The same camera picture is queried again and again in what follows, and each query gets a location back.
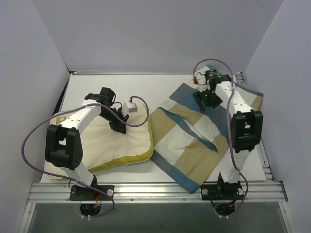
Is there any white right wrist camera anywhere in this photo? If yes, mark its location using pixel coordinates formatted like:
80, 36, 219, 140
193, 71, 207, 85

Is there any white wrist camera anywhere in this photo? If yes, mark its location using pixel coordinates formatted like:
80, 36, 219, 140
121, 101, 138, 116
193, 71, 207, 85

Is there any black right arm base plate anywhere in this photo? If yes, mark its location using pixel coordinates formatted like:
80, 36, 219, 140
200, 182, 244, 201

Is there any aluminium frame rail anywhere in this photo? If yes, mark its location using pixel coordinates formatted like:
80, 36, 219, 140
27, 182, 287, 204
69, 69, 243, 76

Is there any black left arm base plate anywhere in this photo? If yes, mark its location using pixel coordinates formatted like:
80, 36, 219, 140
69, 184, 115, 201

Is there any aluminium front frame rail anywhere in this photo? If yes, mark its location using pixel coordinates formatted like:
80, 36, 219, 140
27, 182, 287, 204

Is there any aluminium back frame rail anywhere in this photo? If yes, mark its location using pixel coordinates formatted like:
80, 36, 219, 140
69, 69, 243, 76

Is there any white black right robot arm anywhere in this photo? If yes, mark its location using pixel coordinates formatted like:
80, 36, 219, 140
193, 69, 263, 199

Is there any cream pillow with yellow edge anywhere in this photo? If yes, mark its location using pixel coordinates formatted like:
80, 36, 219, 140
43, 106, 154, 181

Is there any blue tan white checked pillowcase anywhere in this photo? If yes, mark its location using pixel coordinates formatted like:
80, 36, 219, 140
149, 65, 264, 194

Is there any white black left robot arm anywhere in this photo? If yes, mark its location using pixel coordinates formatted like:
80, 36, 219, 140
45, 87, 129, 200

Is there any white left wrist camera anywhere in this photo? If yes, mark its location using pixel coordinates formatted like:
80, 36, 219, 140
121, 101, 138, 116

